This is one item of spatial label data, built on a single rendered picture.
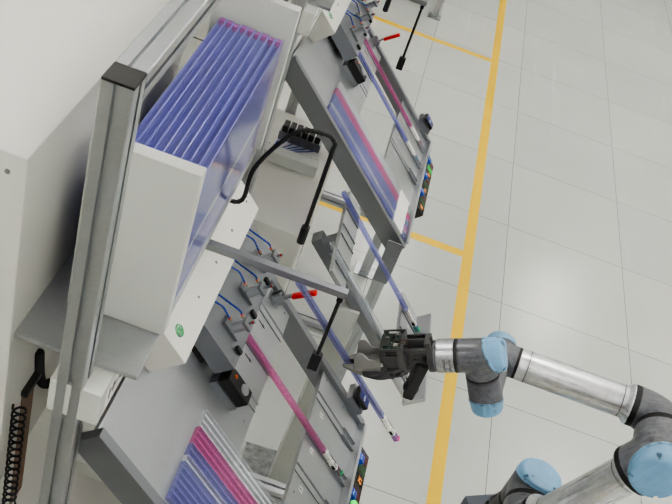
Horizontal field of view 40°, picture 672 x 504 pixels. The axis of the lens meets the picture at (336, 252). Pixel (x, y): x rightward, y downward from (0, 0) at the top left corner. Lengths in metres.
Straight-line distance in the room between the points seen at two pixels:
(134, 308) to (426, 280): 2.69
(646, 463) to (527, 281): 2.34
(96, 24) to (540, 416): 2.63
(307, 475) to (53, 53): 1.09
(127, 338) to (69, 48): 0.45
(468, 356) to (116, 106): 1.13
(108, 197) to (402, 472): 2.28
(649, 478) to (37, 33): 1.47
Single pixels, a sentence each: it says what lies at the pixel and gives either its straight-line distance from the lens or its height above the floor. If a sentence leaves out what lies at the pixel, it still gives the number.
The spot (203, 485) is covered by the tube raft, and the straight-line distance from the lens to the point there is 1.74.
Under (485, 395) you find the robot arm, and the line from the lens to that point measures 2.06.
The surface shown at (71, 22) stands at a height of 1.72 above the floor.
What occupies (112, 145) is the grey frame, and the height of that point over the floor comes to 1.82.
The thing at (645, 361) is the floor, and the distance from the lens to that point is 4.28.
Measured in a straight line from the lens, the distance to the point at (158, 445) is 1.67.
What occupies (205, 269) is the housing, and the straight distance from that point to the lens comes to 1.75.
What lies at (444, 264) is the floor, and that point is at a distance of 4.17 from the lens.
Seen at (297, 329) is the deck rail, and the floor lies 0.96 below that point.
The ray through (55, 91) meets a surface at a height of 1.72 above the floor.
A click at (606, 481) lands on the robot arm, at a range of 2.17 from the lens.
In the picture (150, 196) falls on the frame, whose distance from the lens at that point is 1.32.
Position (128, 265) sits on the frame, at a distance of 1.41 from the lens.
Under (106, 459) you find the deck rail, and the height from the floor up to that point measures 1.19.
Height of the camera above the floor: 2.46
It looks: 38 degrees down
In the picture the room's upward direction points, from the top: 21 degrees clockwise
